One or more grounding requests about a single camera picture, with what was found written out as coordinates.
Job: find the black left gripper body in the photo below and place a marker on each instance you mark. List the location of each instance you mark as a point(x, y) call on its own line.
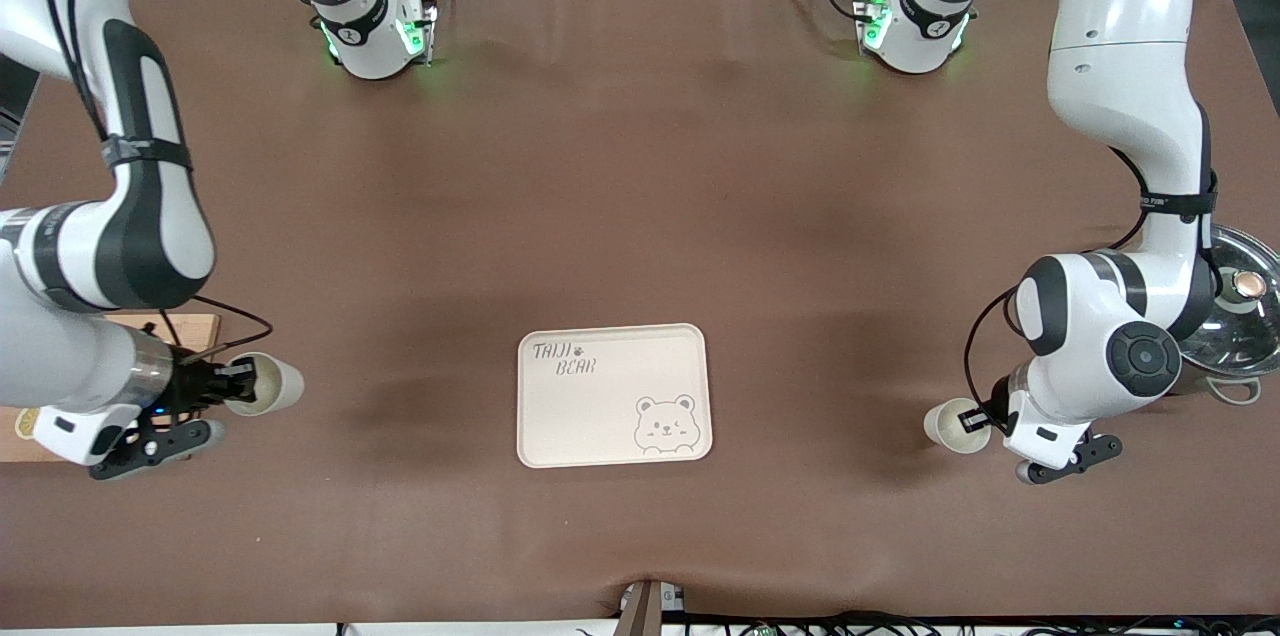
point(993, 413)

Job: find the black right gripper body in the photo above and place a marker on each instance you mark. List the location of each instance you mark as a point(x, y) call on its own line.
point(192, 384)

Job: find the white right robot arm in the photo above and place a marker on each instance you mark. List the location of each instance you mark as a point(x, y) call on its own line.
point(60, 356)

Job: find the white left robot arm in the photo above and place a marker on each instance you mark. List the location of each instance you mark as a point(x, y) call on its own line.
point(1120, 36)

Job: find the wooden cutting board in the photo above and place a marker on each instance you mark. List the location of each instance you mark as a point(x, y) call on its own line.
point(190, 331)

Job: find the yellow lemon slice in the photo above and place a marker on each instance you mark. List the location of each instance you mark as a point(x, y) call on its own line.
point(27, 424)

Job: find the glass pot lid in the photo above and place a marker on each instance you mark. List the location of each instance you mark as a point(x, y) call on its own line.
point(1235, 326)

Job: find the cream tray with bear print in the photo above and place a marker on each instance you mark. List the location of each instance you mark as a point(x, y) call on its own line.
point(610, 416)

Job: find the brown table cover mat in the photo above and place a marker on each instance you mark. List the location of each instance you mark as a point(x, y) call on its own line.
point(640, 166)

